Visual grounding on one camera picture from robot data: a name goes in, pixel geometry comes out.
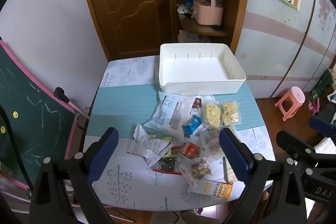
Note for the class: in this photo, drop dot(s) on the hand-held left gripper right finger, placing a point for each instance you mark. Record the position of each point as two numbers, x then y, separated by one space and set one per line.
233 157

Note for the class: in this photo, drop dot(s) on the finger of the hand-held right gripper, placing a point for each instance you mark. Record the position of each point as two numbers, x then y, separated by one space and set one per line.
291 142
319 123

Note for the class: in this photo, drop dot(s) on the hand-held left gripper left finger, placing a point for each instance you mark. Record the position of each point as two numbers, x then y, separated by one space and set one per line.
103 153

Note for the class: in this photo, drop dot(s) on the clear beige cracker packet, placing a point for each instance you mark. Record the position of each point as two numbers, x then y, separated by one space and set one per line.
212 144

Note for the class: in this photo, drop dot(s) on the clear red label snack packet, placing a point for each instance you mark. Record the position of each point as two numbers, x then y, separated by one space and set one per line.
190 150

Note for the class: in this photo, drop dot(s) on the green yellow snack packet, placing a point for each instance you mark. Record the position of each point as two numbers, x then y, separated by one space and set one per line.
170 152

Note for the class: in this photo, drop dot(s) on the white plastic bin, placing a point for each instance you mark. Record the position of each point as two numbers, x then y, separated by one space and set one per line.
199 69

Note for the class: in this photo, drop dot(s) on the pale green flat packet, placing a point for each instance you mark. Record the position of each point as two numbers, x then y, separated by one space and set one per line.
229 174

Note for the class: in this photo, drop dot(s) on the pink toy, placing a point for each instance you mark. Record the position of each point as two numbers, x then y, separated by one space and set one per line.
313 106

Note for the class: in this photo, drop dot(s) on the white ribbed cloth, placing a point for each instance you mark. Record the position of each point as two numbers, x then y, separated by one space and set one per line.
326 146

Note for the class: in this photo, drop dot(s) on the pink plastic stool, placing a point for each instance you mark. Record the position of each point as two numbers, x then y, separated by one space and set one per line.
291 100

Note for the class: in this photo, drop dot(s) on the orange and white snack packet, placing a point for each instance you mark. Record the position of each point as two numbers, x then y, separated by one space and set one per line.
220 190

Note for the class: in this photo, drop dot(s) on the green bag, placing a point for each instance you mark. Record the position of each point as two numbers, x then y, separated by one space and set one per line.
321 85

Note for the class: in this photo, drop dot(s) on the crumpled white snack packet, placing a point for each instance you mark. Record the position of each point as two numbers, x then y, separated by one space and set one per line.
147 146

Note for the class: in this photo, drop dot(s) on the yellow rice cake packet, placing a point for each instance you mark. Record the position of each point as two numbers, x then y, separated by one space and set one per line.
231 112
211 115

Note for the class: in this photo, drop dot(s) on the small blue snack packet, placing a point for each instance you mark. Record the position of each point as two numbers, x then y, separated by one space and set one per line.
191 125

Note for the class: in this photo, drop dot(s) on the dark red snack packet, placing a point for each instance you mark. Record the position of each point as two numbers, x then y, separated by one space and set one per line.
168 164

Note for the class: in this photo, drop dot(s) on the black clamp knob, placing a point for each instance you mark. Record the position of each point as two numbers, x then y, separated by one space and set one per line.
61 94

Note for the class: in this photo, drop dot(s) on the large white snack bag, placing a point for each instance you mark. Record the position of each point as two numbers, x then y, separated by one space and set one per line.
173 111

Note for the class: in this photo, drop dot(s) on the floral sliding wardrobe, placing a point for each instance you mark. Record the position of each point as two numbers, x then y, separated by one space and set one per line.
288 43

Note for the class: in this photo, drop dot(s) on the folded pink cloths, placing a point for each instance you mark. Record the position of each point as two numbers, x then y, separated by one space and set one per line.
193 36

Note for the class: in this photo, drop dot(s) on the wooden corner shelf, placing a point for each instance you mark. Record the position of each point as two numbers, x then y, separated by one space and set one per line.
233 3

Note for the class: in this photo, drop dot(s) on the brown wooden door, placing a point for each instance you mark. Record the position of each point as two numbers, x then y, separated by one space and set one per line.
123 3

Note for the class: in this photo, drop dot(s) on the small toys cluster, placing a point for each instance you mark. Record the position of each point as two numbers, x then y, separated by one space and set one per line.
183 7

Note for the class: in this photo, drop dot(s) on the green chalkboard with pink frame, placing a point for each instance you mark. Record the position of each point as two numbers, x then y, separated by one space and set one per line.
29 113

